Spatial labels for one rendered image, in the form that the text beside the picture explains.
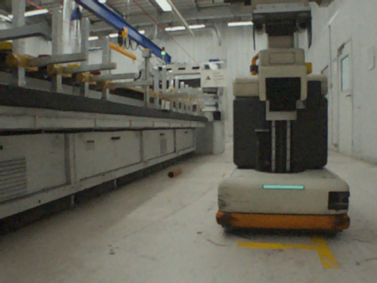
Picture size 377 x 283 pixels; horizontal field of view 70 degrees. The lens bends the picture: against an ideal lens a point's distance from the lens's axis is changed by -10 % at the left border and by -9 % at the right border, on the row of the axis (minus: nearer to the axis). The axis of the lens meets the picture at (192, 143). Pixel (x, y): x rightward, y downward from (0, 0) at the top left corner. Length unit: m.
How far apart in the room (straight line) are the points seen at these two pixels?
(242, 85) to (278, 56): 0.34
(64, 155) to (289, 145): 1.37
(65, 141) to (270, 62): 1.33
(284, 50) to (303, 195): 0.67
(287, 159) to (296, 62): 0.52
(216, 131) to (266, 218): 4.27
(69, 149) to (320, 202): 1.49
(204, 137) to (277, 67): 4.43
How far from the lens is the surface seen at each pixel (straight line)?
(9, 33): 1.12
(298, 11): 1.41
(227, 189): 1.37
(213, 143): 5.57
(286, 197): 1.37
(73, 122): 1.68
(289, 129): 1.63
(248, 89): 1.68
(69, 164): 1.98
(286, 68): 1.40
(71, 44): 7.18
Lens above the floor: 0.52
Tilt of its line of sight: 3 degrees down
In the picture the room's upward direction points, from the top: 1 degrees counter-clockwise
